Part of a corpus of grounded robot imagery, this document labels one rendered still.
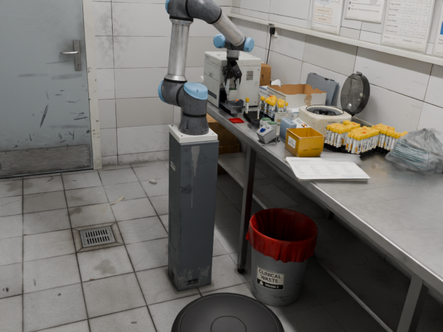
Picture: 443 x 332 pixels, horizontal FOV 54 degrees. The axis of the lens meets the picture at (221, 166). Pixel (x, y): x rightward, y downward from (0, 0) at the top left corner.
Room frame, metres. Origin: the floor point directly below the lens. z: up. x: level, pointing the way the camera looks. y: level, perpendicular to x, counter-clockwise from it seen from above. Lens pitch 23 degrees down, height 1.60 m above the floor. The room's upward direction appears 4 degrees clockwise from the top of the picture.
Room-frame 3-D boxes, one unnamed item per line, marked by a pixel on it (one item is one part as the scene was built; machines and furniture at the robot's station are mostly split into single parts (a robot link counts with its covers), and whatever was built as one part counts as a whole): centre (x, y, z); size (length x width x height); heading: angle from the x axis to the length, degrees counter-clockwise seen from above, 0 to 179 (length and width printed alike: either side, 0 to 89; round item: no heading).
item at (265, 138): (2.03, -0.23, 0.92); 0.13 x 0.07 x 0.08; 114
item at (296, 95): (2.60, -0.42, 0.95); 0.29 x 0.25 x 0.15; 114
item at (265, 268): (1.99, -0.35, 0.22); 0.38 x 0.37 x 0.44; 24
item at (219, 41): (2.44, 0.02, 1.30); 0.11 x 0.11 x 0.08; 55
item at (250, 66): (2.75, -0.03, 1.03); 0.31 x 0.27 x 0.30; 24
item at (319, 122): (2.25, -0.52, 0.94); 0.30 x 0.24 x 0.12; 105
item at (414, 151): (1.85, -0.88, 0.97); 0.26 x 0.17 x 0.19; 40
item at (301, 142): (1.92, -0.38, 0.93); 0.13 x 0.13 x 0.10; 20
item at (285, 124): (2.08, -0.32, 0.92); 0.10 x 0.07 x 0.10; 19
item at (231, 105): (2.54, -0.03, 0.92); 0.21 x 0.07 x 0.05; 24
